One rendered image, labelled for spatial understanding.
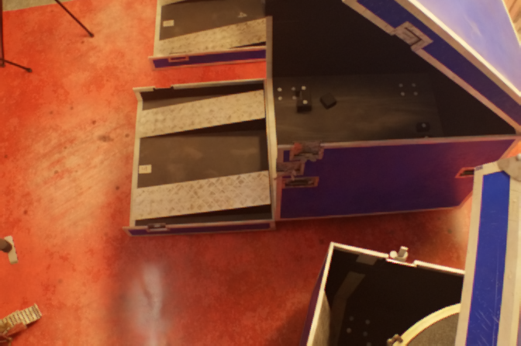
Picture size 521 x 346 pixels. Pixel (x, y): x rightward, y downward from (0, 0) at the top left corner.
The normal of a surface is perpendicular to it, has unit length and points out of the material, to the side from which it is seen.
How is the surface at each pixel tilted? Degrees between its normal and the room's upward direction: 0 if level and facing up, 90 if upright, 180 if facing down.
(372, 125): 0
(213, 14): 2
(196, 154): 2
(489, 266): 53
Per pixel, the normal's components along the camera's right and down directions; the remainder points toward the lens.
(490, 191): -0.77, -0.45
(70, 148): 0.00, -0.45
